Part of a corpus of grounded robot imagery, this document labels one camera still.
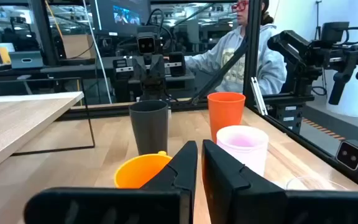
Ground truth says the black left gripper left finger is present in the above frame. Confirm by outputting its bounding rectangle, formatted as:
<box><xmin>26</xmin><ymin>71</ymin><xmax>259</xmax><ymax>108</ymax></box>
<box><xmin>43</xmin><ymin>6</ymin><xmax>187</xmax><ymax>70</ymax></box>
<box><xmin>23</xmin><ymin>140</ymin><xmax>198</xmax><ymax>224</ymax></box>

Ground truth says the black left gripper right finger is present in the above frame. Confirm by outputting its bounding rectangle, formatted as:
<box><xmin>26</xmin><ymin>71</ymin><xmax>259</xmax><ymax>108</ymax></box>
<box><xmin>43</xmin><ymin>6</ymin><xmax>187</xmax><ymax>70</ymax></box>
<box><xmin>201</xmin><ymin>139</ymin><xmax>358</xmax><ymax>224</ymax></box>

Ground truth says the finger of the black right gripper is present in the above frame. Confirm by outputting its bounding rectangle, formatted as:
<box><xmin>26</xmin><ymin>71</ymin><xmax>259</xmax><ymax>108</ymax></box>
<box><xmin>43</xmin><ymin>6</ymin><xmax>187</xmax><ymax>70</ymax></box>
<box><xmin>151</xmin><ymin>74</ymin><xmax>166</xmax><ymax>100</ymax></box>
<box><xmin>140</xmin><ymin>74</ymin><xmax>152</xmax><ymax>100</ymax></box>

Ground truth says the orange plastic mug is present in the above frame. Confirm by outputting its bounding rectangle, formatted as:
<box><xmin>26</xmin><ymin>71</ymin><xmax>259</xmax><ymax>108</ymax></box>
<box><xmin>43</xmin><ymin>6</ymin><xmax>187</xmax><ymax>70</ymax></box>
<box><xmin>113</xmin><ymin>151</ymin><xmax>173</xmax><ymax>189</ymax></box>

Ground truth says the tall black plastic cup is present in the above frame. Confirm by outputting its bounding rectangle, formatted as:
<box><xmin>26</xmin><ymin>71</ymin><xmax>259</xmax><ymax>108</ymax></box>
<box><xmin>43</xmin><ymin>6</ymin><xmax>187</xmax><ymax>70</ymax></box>
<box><xmin>128</xmin><ymin>99</ymin><xmax>169</xmax><ymax>156</ymax></box>

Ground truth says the pink plastic mug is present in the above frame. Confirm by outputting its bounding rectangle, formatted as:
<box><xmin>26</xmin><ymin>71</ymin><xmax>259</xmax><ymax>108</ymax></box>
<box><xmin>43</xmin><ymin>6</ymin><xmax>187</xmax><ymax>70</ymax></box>
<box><xmin>216</xmin><ymin>124</ymin><xmax>270</xmax><ymax>177</ymax></box>

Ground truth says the tall red-orange plastic cup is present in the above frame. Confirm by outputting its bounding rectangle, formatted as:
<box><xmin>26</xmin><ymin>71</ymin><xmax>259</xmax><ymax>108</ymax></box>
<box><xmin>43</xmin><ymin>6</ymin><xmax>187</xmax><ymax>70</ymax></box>
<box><xmin>206</xmin><ymin>91</ymin><xmax>247</xmax><ymax>144</ymax></box>

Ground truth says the black computer monitor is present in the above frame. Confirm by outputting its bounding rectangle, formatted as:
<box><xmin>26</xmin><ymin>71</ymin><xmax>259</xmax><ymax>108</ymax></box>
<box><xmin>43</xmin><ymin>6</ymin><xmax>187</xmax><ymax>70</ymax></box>
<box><xmin>90</xmin><ymin>0</ymin><xmax>152</xmax><ymax>37</ymax></box>

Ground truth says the orange striped floor strip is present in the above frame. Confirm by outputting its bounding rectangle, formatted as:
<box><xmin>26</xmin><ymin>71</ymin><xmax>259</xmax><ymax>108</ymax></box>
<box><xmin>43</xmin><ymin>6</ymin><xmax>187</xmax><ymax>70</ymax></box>
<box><xmin>301</xmin><ymin>117</ymin><xmax>347</xmax><ymax>141</ymax></box>

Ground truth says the person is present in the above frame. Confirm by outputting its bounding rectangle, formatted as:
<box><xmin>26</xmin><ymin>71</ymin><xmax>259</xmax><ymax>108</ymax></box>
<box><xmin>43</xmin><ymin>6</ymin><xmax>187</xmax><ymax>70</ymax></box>
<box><xmin>184</xmin><ymin>0</ymin><xmax>288</xmax><ymax>96</ymax></box>

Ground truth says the grey box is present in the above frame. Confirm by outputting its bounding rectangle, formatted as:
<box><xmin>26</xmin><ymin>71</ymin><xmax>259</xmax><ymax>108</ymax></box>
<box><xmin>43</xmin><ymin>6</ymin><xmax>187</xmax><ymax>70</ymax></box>
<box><xmin>9</xmin><ymin>50</ymin><xmax>45</xmax><ymax>70</ymax></box>

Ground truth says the black tripod stand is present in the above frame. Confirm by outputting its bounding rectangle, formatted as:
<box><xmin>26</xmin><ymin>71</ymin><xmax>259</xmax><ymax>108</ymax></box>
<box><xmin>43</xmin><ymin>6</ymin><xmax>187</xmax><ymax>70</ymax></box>
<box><xmin>313</xmin><ymin>0</ymin><xmax>323</xmax><ymax>41</ymax></box>

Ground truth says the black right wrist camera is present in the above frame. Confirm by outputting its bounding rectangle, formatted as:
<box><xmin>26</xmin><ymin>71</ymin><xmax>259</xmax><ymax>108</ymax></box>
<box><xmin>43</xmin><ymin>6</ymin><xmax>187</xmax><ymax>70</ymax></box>
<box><xmin>136</xmin><ymin>26</ymin><xmax>158</xmax><ymax>55</ymax></box>

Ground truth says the black aluminium table frame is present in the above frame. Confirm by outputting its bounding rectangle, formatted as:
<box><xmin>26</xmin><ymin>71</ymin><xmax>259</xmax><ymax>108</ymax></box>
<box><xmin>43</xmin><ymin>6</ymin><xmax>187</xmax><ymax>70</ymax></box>
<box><xmin>56</xmin><ymin>0</ymin><xmax>358</xmax><ymax>192</ymax></box>

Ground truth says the black table-level camera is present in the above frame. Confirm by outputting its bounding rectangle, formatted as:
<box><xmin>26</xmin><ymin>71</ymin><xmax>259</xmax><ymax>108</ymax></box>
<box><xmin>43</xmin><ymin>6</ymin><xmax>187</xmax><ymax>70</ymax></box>
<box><xmin>335</xmin><ymin>139</ymin><xmax>358</xmax><ymax>175</ymax></box>

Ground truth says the wooden shelf with black frame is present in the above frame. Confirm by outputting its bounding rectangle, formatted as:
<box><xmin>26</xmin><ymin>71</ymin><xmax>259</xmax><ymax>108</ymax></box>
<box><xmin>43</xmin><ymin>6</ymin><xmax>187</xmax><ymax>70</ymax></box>
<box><xmin>0</xmin><ymin>77</ymin><xmax>96</xmax><ymax>180</ymax></box>

